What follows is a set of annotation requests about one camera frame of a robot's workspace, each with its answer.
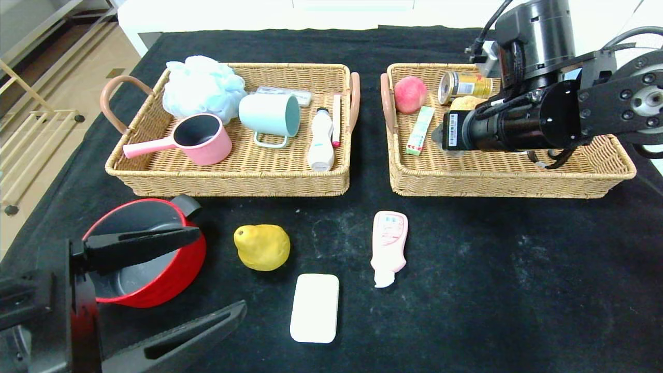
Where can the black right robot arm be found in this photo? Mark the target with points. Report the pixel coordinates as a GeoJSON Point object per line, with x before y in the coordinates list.
{"type": "Point", "coordinates": [611, 103]}

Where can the black table cloth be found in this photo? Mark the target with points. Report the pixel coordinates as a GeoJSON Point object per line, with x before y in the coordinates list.
{"type": "Point", "coordinates": [414, 321]}

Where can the clear plastic flat case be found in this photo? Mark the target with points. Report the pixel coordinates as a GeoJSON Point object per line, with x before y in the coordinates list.
{"type": "Point", "coordinates": [290, 95]}

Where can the thin pink and white stick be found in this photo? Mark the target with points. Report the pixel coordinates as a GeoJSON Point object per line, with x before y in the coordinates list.
{"type": "Point", "coordinates": [336, 118]}

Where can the white bottle with black tip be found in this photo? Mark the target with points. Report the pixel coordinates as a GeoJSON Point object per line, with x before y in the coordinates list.
{"type": "Point", "coordinates": [321, 144]}

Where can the yellow drink can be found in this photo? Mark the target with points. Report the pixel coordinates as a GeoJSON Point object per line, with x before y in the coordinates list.
{"type": "Point", "coordinates": [463, 85]}

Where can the pink plastic water scoop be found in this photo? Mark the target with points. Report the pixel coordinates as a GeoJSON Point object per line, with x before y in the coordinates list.
{"type": "Point", "coordinates": [212, 149]}

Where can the grey metal shelf frame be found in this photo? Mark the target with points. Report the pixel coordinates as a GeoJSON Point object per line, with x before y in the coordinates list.
{"type": "Point", "coordinates": [26, 20]}

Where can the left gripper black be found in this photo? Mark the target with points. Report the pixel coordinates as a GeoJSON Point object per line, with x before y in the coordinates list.
{"type": "Point", "coordinates": [61, 298]}

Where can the pink lotion tube white cap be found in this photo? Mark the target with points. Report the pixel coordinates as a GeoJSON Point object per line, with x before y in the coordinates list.
{"type": "Point", "coordinates": [389, 243]}

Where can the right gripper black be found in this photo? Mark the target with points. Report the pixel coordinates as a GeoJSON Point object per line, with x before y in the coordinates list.
{"type": "Point", "coordinates": [453, 131]}

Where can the light blue mesh bath pouf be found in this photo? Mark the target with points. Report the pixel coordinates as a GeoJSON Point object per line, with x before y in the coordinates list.
{"type": "Point", "coordinates": [202, 87]}

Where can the yellow pear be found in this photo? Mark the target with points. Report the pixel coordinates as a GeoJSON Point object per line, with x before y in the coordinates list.
{"type": "Point", "coordinates": [264, 248]}

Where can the golden striped bread roll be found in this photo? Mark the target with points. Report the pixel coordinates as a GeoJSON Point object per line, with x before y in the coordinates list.
{"type": "Point", "coordinates": [463, 102]}

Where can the pink peach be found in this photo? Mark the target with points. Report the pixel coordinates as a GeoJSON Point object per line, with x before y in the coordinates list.
{"type": "Point", "coordinates": [410, 96]}

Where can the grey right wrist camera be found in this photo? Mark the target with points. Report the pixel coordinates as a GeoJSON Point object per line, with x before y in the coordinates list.
{"type": "Point", "coordinates": [489, 57]}

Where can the white cabinet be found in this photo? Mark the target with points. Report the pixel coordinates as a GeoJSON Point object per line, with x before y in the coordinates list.
{"type": "Point", "coordinates": [233, 15]}

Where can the green chewing gum pack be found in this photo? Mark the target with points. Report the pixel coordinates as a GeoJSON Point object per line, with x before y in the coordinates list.
{"type": "Point", "coordinates": [420, 130]}

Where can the white soap bar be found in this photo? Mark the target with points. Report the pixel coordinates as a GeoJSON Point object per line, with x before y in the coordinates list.
{"type": "Point", "coordinates": [315, 308]}

